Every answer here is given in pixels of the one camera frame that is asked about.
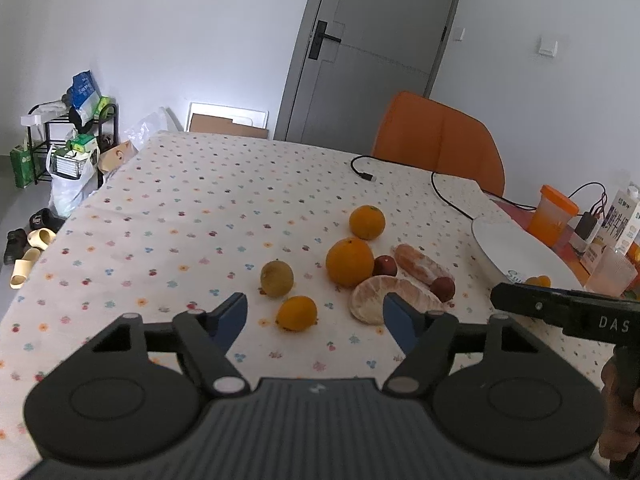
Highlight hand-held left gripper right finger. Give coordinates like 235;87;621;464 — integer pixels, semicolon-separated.
381;292;557;398

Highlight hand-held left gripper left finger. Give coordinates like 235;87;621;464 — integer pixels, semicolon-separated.
75;291;252;398

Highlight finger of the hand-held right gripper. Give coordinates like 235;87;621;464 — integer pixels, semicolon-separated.
490;282;568;332

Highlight peeled pomelo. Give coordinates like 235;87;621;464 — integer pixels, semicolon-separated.
349;275;448;325

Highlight white plate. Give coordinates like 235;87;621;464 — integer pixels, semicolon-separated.
470;216;586;292

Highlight dark red date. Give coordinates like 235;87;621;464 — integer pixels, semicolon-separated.
431;277;456;304
372;255;399;278

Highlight brownish green round fruit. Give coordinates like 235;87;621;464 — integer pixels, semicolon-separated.
260;259;295;298

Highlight large orange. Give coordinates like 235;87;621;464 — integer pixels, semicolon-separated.
325;238;376;288

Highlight medium orange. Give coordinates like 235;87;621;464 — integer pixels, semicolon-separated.
349;205;386;240

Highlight person's right hand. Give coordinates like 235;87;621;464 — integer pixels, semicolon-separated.
599;349;640;478

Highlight clear ribbed cup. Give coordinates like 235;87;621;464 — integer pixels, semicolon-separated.
584;247;639;297

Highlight orange lid plastic cup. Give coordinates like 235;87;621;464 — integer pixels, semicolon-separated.
526;185;580;248

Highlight black power adapter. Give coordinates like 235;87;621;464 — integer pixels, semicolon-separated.
574;212;603;241

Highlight milk carton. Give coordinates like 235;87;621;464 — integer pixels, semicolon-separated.
581;183;640;266

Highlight orange chair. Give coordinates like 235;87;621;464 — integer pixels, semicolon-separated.
371;91;506;198

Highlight cardboard box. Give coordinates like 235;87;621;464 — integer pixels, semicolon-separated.
189;114;271;140

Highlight brown paper bag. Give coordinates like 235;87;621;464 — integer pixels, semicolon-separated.
97;140;140;176

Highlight clear plastic bag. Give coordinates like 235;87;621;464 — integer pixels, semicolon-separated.
122;106;181;153

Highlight beige slipper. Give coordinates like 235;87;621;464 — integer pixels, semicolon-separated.
10;247;42;289
26;228;57;250

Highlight white plastic bag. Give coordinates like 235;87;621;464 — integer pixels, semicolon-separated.
46;142;98;218

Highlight black shoe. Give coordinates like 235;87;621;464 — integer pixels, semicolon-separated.
28;208;66;233
4;228;28;266

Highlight black shelf rack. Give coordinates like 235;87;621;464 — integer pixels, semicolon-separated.
26;102;119;186

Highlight green box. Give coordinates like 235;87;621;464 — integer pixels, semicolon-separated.
10;144;37;189

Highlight blue bag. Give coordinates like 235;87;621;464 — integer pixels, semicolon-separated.
71;70;103;121

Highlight grey door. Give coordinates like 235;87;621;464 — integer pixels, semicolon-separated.
272;0;468;143

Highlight black adapter cable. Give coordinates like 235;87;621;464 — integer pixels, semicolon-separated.
567;182;609;217

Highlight long black cable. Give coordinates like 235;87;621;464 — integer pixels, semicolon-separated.
350;155;537;222

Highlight white board frame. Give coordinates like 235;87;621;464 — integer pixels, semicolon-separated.
186;102;270;133

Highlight black door handle lock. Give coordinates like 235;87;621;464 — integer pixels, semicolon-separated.
309;20;343;60

